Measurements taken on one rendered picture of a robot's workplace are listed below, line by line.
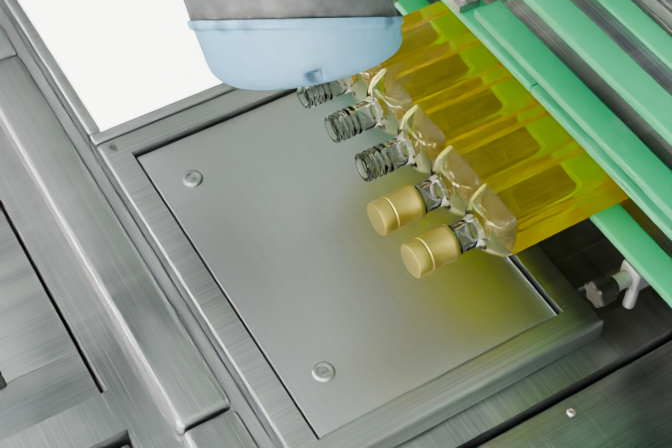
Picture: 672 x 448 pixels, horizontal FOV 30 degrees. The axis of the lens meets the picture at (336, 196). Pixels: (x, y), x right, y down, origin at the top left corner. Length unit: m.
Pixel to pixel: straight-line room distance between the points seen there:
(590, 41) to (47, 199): 0.60
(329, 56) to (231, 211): 0.66
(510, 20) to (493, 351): 0.33
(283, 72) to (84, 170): 0.72
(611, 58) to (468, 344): 0.31
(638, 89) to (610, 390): 0.32
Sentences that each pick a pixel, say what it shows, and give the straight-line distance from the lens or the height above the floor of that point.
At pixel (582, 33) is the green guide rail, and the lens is 1.15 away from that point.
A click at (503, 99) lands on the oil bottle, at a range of 1.23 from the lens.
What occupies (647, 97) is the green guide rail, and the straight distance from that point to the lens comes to 1.10.
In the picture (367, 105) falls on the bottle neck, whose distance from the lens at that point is 1.23.
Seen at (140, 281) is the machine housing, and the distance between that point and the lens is 1.29.
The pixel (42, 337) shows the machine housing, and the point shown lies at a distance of 1.32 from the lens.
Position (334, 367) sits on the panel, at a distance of 1.21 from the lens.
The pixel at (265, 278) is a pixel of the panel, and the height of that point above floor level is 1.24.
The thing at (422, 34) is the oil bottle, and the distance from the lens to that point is 1.29.
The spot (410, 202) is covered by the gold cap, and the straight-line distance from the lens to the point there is 1.15.
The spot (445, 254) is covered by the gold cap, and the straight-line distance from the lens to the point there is 1.12.
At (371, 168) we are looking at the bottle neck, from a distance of 1.18.
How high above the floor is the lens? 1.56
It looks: 19 degrees down
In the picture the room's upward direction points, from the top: 114 degrees counter-clockwise
